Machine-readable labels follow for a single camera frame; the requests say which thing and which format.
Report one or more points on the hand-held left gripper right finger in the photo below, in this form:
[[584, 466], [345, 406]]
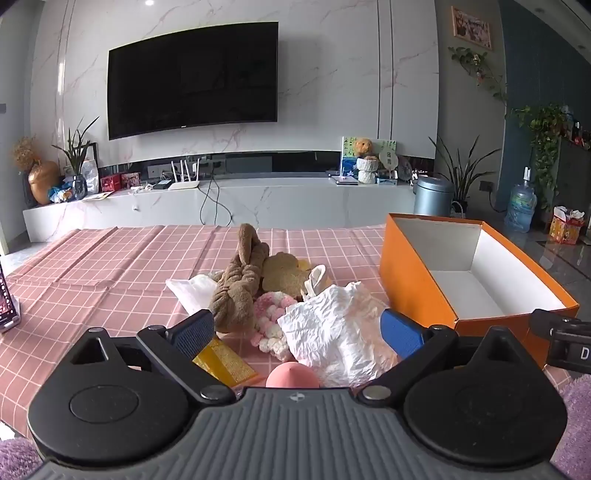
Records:
[[401, 334]]

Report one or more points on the white wifi router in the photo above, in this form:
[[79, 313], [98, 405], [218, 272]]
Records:
[[184, 182]]

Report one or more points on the small black device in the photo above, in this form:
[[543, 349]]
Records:
[[163, 185]]

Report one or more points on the hanging vine plant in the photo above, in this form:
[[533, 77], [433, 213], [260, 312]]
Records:
[[480, 69]]

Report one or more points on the cream fabric pouch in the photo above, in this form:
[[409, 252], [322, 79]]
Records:
[[316, 281]]

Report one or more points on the black wall television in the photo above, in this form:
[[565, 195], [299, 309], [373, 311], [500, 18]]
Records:
[[194, 78]]

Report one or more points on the gold round vase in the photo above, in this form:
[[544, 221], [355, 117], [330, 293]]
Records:
[[44, 182]]

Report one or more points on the pink white crochet pouch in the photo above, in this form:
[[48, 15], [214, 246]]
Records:
[[270, 318]]

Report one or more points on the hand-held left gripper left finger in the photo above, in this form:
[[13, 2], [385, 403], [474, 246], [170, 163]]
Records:
[[196, 330]]

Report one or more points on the white mesh bag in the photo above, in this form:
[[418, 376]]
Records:
[[191, 290]]

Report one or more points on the round hand fan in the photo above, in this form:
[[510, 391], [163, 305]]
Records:
[[388, 161]]

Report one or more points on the paper sheet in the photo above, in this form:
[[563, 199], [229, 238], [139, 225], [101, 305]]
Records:
[[97, 196]]

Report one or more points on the blue water bottle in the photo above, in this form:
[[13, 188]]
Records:
[[520, 207]]

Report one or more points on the orange cardboard box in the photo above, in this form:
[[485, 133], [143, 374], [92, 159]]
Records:
[[415, 277]]

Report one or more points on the yellow scouring sponge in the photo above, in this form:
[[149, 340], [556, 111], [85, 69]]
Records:
[[226, 362]]

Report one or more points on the pink round sponge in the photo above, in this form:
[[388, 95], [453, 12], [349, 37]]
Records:
[[291, 376]]

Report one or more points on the blue snack packets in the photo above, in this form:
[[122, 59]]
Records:
[[60, 194]]

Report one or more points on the green blue painting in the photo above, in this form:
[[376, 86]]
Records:
[[348, 152]]

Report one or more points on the smartphone on stand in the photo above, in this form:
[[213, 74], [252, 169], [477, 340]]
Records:
[[7, 304]]

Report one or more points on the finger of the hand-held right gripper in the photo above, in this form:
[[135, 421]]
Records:
[[545, 322]]

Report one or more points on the red gift box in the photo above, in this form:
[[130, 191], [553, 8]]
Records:
[[110, 183], [130, 179]]

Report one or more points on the brown plush toy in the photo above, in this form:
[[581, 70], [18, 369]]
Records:
[[235, 286]]

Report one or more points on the small yellow soft block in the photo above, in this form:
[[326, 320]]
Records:
[[303, 265]]

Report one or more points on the small brown teddy bear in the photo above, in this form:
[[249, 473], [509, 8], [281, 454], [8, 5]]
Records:
[[364, 146]]

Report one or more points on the brown loofah sponge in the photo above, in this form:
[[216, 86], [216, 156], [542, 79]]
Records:
[[284, 274]]

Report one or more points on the grey metal bin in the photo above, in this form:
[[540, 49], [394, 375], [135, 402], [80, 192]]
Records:
[[431, 198]]

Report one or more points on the green plant in glass vase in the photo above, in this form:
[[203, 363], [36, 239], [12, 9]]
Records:
[[78, 152]]

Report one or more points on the white printed bag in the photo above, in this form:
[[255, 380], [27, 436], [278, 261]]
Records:
[[91, 177]]

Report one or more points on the grey side cabinet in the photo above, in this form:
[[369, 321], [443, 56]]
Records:
[[575, 184]]

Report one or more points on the pink checked tablecloth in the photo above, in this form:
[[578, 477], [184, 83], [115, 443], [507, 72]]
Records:
[[92, 267]]

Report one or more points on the long-leaf potted plant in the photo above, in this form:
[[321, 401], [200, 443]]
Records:
[[461, 175]]

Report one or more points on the red yellow gift bag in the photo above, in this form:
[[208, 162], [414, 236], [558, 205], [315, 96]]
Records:
[[565, 228]]

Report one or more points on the framed wall picture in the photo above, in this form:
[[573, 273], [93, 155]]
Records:
[[471, 26]]

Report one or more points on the dried flower bunch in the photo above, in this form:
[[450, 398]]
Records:
[[24, 152]]

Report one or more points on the white marble television cabinet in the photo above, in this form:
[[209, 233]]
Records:
[[286, 203]]

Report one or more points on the grey laptop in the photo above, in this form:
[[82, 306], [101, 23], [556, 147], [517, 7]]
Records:
[[344, 180]]

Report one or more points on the pothos plant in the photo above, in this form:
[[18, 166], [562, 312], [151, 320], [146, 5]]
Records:
[[545, 134]]

